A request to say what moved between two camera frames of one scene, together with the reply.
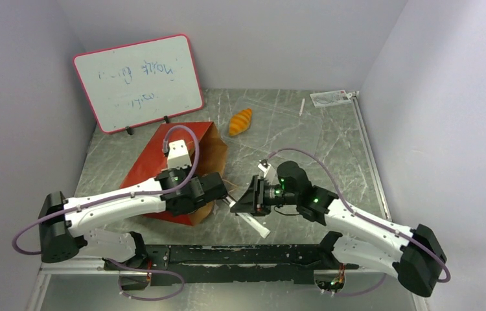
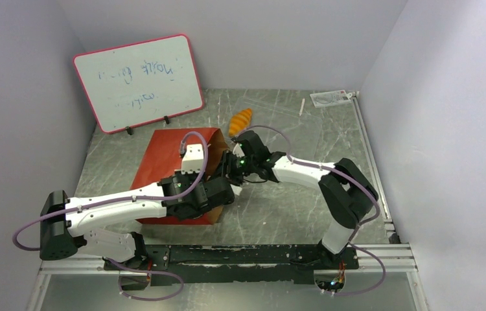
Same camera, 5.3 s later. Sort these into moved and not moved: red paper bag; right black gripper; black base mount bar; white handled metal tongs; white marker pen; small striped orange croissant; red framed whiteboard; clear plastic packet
Moved: right black gripper; red paper bag; white handled metal tongs
Not moved: red framed whiteboard; white marker pen; small striped orange croissant; black base mount bar; clear plastic packet
